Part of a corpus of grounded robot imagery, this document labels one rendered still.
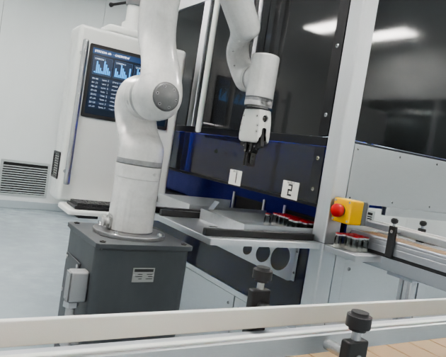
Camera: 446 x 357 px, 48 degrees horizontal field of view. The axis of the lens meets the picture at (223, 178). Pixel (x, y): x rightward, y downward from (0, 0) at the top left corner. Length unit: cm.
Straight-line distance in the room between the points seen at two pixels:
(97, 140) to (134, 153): 96
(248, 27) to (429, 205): 94
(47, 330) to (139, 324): 7
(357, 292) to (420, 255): 34
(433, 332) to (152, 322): 30
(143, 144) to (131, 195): 13
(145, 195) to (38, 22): 571
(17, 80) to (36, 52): 42
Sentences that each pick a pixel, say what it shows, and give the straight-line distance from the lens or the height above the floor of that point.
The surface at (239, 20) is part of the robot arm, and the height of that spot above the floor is 148.
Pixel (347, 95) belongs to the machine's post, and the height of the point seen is 134.
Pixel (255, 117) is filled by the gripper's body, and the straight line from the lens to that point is 147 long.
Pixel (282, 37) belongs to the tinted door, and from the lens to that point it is 191.
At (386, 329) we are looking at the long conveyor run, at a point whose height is 97.
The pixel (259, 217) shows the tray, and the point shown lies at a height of 90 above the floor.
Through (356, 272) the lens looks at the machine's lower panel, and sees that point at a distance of 172.
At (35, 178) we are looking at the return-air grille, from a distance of 684.
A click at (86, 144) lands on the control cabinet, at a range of 222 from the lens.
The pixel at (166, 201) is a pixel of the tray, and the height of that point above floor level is 90.
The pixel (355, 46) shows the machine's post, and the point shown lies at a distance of 161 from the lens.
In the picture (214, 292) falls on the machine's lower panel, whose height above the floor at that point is 55.
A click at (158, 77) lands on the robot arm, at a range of 124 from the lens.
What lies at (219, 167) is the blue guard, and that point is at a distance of 209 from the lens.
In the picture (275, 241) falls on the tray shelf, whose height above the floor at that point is 88.
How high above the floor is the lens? 111
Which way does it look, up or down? 3 degrees down
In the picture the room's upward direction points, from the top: 9 degrees clockwise
